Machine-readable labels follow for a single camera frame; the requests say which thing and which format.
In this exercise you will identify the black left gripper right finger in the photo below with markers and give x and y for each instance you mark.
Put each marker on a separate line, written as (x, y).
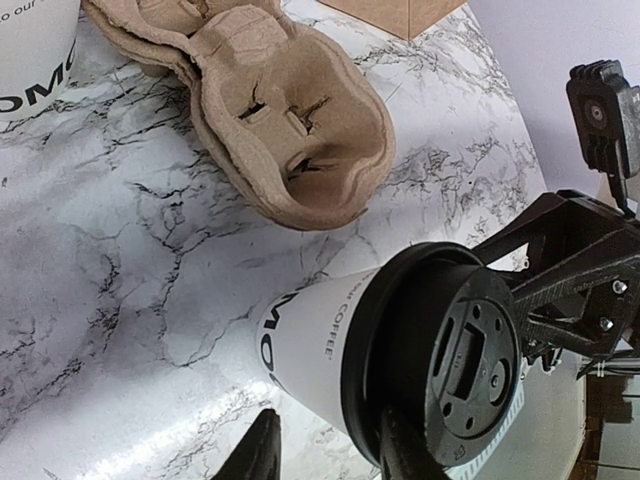
(403, 452)

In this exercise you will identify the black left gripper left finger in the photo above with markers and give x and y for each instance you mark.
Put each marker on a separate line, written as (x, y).
(258, 454)

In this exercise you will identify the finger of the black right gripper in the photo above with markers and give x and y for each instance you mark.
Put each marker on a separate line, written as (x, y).
(588, 313)
(568, 236)

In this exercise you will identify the white paper coffee cup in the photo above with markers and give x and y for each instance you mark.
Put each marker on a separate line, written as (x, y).
(301, 339)

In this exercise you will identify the brown paper bag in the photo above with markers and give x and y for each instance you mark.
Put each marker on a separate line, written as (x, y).
(405, 19)

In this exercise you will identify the brown cardboard cup carrier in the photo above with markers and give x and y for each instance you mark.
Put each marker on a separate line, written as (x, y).
(280, 106)

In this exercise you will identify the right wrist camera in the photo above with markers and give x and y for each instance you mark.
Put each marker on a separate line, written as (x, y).
(605, 108)

